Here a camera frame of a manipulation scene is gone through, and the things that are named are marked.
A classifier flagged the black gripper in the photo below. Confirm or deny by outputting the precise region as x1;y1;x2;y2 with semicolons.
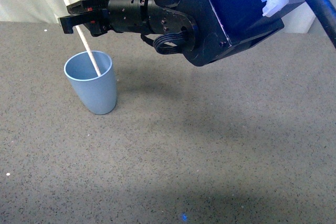
59;0;164;37

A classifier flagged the white chopstick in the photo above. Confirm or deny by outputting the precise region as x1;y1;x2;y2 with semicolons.
63;0;101;76

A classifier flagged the light blue plastic cup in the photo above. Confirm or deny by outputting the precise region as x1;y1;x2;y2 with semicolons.
64;51;117;115

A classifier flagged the black ribbon wire loop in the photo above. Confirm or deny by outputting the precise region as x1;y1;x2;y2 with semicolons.
140;29;190;56

